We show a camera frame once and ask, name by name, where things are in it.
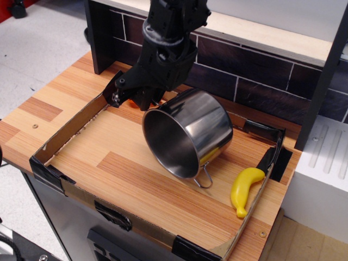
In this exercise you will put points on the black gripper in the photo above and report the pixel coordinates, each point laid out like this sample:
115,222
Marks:
159,68

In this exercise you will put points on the stainless steel pot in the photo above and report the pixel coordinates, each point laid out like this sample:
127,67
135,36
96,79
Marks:
187,133

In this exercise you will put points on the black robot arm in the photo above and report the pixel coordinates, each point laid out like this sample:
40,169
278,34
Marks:
169,22

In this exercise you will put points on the cardboard fence with black tape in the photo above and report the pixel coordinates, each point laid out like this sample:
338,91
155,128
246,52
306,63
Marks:
100,157

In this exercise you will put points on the orange toy carrot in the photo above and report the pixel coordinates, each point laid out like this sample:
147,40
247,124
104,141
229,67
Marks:
132,104

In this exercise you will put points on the black chair caster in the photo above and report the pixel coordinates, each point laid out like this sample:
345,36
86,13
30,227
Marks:
18,9

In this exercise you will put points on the yellow toy banana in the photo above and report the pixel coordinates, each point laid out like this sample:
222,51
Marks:
241,188

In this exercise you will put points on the black oven control panel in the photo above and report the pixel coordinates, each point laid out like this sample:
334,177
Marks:
126,247

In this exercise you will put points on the dark brick backsplash shelf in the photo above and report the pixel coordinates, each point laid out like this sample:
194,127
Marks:
278,74

